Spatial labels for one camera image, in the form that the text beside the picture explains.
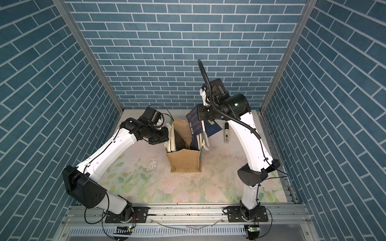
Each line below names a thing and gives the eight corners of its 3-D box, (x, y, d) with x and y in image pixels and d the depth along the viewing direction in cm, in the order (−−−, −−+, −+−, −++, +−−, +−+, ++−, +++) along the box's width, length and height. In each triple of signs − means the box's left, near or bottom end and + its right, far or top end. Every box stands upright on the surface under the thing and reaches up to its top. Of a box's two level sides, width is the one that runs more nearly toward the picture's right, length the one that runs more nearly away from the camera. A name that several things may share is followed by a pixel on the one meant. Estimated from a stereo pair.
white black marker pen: (224, 142, 103) (225, 138, 100) (224, 126, 113) (225, 122, 109) (227, 142, 103) (229, 138, 100) (227, 126, 112) (228, 122, 109)
